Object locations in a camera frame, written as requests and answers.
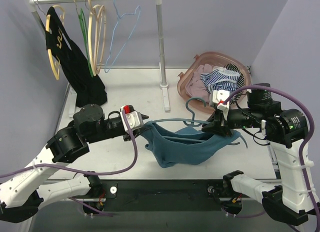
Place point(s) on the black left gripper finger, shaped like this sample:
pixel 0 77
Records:
pixel 144 116
pixel 140 131

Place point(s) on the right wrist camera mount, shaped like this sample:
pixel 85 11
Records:
pixel 217 99

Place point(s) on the pink plastic laundry basket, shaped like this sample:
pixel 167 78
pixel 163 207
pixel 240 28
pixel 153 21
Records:
pixel 214 59

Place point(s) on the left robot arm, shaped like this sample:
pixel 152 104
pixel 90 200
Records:
pixel 47 178

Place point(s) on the white clothes rack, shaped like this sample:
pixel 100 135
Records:
pixel 164 86

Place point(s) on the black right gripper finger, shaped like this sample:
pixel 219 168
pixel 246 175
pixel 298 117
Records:
pixel 216 119
pixel 217 130

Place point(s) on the pale pink garment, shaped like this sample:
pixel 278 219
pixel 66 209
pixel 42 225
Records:
pixel 195 86

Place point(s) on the black white striped garment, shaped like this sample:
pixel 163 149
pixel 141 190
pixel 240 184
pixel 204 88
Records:
pixel 238 79

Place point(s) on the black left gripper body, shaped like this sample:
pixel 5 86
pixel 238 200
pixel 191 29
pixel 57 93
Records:
pixel 128 134

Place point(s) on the black hanging garment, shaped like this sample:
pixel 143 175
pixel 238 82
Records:
pixel 89 89

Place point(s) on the green thin hanger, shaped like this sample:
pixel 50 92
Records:
pixel 84 30

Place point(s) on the teal plastic hanger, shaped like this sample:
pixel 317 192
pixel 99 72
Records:
pixel 187 122

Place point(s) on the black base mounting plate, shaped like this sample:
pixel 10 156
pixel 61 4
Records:
pixel 164 195

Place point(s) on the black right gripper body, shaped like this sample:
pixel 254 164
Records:
pixel 220 127

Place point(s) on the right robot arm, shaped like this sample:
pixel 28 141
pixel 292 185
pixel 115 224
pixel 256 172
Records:
pixel 287 126

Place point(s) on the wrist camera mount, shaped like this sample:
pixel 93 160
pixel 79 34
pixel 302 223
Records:
pixel 133 117
pixel 217 99

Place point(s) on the beige wooden hanger front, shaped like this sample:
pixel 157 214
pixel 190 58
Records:
pixel 91 38

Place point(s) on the cream wooden hanger with garment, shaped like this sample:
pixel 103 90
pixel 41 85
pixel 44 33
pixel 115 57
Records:
pixel 55 65

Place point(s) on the blue white striped garment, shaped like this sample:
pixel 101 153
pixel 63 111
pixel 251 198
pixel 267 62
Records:
pixel 216 79

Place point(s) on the teal tank top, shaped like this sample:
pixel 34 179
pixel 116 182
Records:
pixel 185 146

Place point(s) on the light blue wire hanger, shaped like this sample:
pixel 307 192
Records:
pixel 112 58

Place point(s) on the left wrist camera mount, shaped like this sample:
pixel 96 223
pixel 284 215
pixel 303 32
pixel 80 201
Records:
pixel 133 117

